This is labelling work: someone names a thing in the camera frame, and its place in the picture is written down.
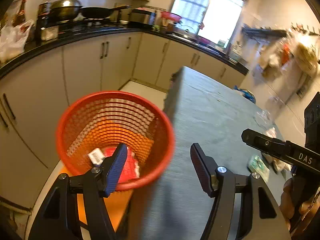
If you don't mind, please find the teal cartoon tissue pack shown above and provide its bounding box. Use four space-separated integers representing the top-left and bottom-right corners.
247 155 270 182

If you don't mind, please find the white grey medicine box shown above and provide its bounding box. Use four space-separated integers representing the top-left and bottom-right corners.
88 148 105 166

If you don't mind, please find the red box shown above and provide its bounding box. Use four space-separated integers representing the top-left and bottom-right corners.
118 147 140 183

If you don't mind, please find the kitchen window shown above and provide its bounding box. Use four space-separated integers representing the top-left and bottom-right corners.
171 0 247 51

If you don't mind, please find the person's right hand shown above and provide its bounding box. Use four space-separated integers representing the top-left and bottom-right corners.
279 178 319 236

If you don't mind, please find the clear glass pitcher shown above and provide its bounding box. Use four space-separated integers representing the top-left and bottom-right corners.
254 87 288 129

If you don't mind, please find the blue bag on stool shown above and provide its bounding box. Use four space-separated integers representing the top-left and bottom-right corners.
233 86 256 104

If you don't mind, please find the hanging yellow bag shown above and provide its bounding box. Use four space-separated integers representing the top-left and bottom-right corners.
293 42 318 77

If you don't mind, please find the grey-blue tablecloth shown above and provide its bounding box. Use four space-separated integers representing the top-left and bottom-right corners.
125 66 296 240

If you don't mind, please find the orange plastic mesh basket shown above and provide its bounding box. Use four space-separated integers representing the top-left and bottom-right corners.
56 91 175 191

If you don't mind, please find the black countertop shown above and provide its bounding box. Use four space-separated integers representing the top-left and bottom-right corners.
1 27 249 78

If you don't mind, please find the red colander bowl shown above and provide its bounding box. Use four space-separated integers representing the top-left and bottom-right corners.
161 11 182 23

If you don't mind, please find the small white cup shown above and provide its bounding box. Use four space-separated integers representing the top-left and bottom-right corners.
41 26 59 41

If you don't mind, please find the white plastic bag on counter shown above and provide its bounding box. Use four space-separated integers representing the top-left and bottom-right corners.
0 20 34 63

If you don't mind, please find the red-cap sauce bottle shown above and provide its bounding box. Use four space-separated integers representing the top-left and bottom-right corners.
12 0 27 27

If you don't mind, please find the steel rice cooker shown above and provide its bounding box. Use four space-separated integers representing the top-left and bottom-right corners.
127 9 156 30

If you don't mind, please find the black frying pan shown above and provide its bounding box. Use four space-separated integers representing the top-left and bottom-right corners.
79 5 131 19

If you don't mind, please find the steel wok with lid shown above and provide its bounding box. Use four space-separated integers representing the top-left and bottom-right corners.
49 0 82 22

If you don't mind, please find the dark soy sauce bottle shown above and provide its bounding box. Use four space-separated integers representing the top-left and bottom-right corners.
34 0 51 43

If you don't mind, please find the black wall shelf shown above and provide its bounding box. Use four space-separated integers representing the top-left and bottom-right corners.
241 27 287 40

